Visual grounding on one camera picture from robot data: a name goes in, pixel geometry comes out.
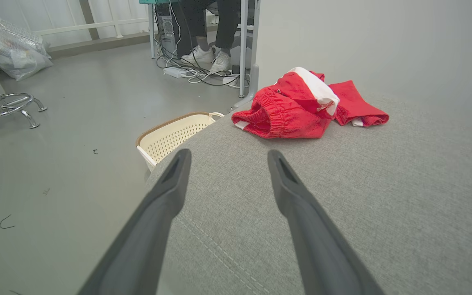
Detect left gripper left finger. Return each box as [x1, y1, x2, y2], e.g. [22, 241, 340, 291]
[77, 148, 193, 295]

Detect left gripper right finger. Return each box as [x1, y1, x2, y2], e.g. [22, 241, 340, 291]
[267, 149, 385, 295]

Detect red shorts white stripe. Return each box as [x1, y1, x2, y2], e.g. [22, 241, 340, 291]
[231, 67, 390, 140]

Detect cream perforated laundry basket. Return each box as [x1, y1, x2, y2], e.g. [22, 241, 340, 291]
[136, 112, 225, 172]

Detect white power strip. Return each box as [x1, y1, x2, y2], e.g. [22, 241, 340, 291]
[163, 67, 188, 79]

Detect white sneaker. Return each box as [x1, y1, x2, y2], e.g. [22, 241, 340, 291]
[209, 50, 232, 75]
[180, 45, 216, 64]

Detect black computer tower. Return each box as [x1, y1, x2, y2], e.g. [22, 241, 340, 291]
[155, 3, 181, 59]

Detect white window railing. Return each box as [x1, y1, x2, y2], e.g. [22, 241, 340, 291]
[35, 0, 150, 40]

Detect teal desk white legs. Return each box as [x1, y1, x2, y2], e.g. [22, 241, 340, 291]
[139, 0, 261, 99]

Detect clear plastic bag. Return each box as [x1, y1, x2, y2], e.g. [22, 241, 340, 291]
[0, 17, 53, 81]

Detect brown pillar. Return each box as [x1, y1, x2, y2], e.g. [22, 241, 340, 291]
[78, 0, 100, 41]

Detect seated person dark trousers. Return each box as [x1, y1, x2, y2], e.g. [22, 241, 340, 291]
[179, 0, 241, 52]

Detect white power cable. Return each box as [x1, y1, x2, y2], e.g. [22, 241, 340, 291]
[166, 0, 213, 85]

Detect grey partition end post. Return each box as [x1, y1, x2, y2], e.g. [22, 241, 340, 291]
[230, 0, 261, 113]

